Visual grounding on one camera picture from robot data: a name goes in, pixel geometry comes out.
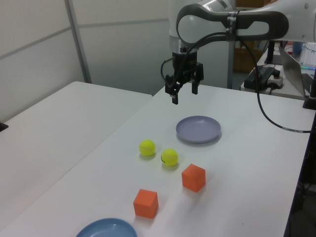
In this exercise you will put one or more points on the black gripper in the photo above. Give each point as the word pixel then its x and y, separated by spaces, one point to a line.
pixel 187 66

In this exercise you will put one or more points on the yellow tennis ball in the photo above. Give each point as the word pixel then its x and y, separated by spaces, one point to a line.
pixel 169 157
pixel 147 147

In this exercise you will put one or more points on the orange cube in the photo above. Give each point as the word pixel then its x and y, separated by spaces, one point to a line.
pixel 193 181
pixel 145 203

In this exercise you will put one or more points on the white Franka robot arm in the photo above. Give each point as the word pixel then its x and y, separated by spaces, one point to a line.
pixel 247 27

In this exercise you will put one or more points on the purple plate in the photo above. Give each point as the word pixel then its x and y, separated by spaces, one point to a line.
pixel 197 128

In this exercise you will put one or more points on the brown cardboard box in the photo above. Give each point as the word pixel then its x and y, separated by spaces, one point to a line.
pixel 244 58

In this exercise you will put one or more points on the black control box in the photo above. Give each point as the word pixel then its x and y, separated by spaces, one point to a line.
pixel 259 75

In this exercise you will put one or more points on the grey emergency stop button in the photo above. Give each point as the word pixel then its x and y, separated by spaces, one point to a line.
pixel 277 79

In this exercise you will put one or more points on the black monitor stand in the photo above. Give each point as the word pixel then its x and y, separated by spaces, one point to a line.
pixel 270 53

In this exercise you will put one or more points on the silver laptop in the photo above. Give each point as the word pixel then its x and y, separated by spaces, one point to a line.
pixel 292 71

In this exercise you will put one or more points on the blue plate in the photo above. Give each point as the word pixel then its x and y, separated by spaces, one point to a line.
pixel 106 228

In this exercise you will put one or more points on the black clamp post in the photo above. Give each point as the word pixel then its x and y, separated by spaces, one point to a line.
pixel 311 96

